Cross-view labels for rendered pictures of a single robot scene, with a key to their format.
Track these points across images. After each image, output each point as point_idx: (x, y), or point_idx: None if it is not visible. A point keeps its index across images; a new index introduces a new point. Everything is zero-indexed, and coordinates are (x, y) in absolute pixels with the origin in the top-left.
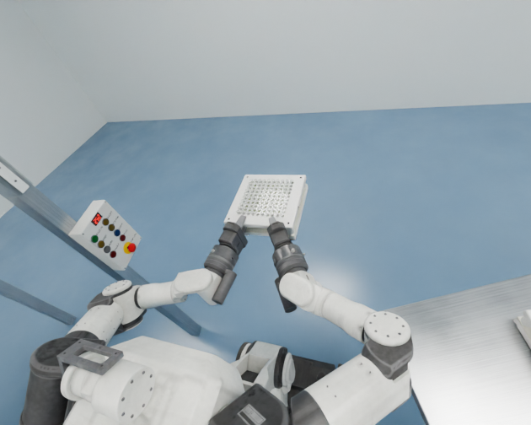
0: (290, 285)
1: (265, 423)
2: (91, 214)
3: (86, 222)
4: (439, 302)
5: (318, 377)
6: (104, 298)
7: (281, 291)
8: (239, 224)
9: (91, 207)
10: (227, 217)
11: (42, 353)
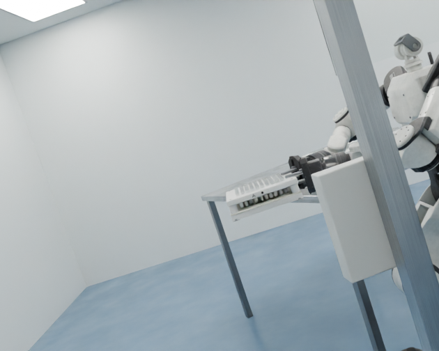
0: (336, 142)
1: (390, 74)
2: (342, 164)
3: (357, 159)
4: (308, 194)
5: (414, 349)
6: (413, 121)
7: (341, 145)
8: (296, 172)
9: (332, 169)
10: (290, 179)
11: (437, 58)
